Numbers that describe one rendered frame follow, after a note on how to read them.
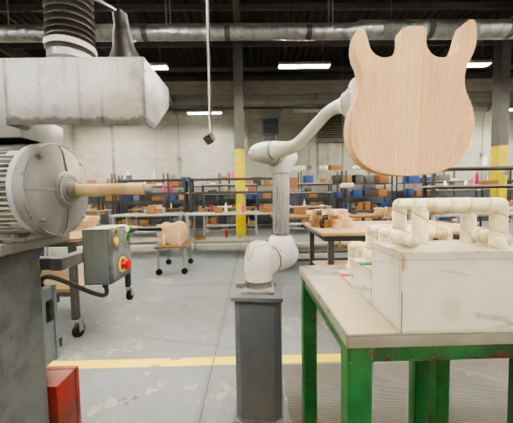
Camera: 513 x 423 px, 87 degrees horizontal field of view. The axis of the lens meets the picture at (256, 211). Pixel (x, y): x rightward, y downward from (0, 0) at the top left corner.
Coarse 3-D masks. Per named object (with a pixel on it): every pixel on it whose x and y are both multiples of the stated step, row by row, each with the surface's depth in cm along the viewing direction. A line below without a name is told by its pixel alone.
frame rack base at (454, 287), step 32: (384, 256) 63; (416, 256) 55; (448, 256) 55; (480, 256) 55; (512, 256) 55; (384, 288) 64; (416, 288) 56; (448, 288) 56; (480, 288) 56; (512, 288) 56; (416, 320) 56; (448, 320) 56; (480, 320) 56; (512, 320) 56
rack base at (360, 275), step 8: (352, 264) 85; (352, 272) 85; (360, 272) 78; (368, 272) 72; (352, 280) 85; (360, 280) 78; (368, 280) 73; (360, 288) 78; (368, 288) 73; (368, 296) 73
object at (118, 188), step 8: (80, 184) 74; (88, 184) 74; (96, 184) 74; (104, 184) 74; (112, 184) 74; (120, 184) 74; (128, 184) 74; (136, 184) 74; (144, 184) 75; (80, 192) 73; (88, 192) 73; (96, 192) 73; (104, 192) 73; (112, 192) 73; (120, 192) 73; (128, 192) 73; (136, 192) 74
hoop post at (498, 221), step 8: (504, 208) 56; (496, 216) 57; (504, 216) 56; (496, 224) 57; (504, 224) 56; (496, 232) 57; (504, 232) 56; (488, 240) 59; (496, 240) 57; (504, 240) 56; (496, 248) 57; (504, 248) 56
